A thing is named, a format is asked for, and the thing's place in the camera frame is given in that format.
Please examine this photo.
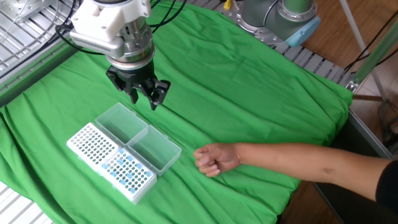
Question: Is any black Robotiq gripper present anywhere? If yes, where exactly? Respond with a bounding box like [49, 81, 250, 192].
[106, 60, 172, 111]

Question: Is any white pipette tip box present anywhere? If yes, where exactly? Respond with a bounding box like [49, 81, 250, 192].
[101, 125, 183, 205]
[66, 102, 149, 175]

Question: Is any person's right forearm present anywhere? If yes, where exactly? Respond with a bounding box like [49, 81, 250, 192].
[236, 142, 392, 202]

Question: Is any person's right hand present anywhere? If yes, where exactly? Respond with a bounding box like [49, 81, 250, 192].
[193, 142, 242, 178]

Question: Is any green table cloth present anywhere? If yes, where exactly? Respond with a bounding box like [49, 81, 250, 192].
[0, 0, 354, 224]

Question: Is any silver metal mounting plate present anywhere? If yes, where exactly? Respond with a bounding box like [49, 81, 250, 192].
[0, 0, 55, 23]

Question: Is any white metal pole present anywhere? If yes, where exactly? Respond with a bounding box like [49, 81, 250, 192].
[338, 0, 389, 101]

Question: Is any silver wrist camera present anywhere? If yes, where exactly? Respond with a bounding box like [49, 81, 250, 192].
[68, 30, 125, 59]

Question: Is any white printed camera mount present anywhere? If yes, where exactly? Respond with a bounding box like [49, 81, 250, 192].
[70, 0, 152, 43]

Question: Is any black cable with ferrite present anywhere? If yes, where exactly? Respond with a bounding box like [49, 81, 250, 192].
[148, 0, 188, 34]

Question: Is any silver corner bracket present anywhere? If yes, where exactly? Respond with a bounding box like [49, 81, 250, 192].
[345, 80, 359, 93]

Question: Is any thin black hanging cable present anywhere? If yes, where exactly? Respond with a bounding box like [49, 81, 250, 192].
[343, 9, 398, 75]

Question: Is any green covered frame post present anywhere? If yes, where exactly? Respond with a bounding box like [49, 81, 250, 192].
[353, 18, 398, 85]

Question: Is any grey cable bundle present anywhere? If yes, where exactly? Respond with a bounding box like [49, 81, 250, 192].
[377, 99, 398, 156]

